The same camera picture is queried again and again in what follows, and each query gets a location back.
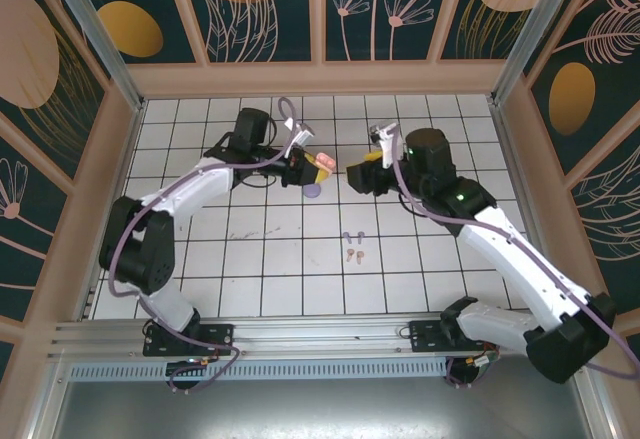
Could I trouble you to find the slotted grey cable duct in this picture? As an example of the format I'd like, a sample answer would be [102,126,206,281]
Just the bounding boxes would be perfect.
[67,361,454,381]

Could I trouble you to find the grey metal sheet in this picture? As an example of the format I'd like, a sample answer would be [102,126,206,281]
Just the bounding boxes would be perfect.
[49,378,594,439]

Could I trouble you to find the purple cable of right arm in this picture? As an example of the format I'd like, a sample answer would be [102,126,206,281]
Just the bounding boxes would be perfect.
[391,123,640,388]

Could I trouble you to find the aluminium mounting rail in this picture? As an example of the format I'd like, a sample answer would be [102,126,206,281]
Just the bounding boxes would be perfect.
[47,319,599,360]

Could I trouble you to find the aluminium corner post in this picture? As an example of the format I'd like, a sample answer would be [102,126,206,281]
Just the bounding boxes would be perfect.
[39,0,147,113]
[489,0,599,108]

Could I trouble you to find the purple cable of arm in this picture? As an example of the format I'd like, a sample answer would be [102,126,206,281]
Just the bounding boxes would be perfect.
[391,123,640,388]
[107,97,304,395]

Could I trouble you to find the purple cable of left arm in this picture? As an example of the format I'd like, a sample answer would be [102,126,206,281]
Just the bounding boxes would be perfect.
[107,97,304,395]

